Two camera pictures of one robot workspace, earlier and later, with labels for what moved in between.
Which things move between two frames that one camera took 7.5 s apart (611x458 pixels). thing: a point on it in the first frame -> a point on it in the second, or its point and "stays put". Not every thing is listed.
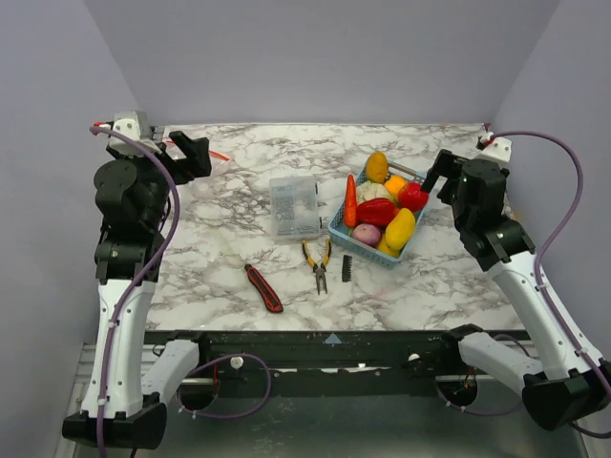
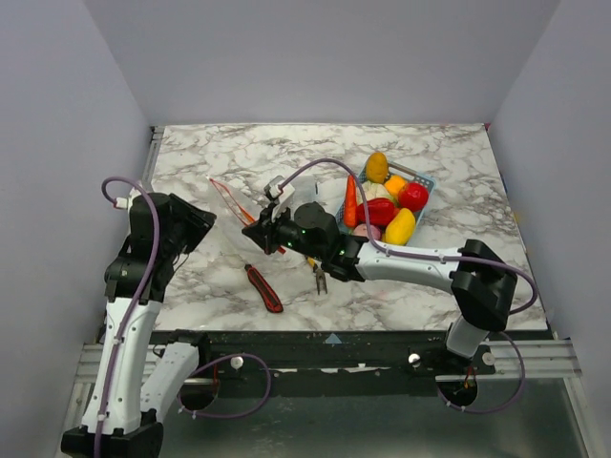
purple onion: [367, 234] stays put
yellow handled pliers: [320, 273] stays put
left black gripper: [196, 150] -> [201, 221]
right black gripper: [447, 168] -> [263, 231]
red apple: [411, 197] stays put
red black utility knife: [269, 297] stays put
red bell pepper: [375, 211] stays put
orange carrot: [350, 207] stays put
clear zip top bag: [174, 153] -> [232, 214]
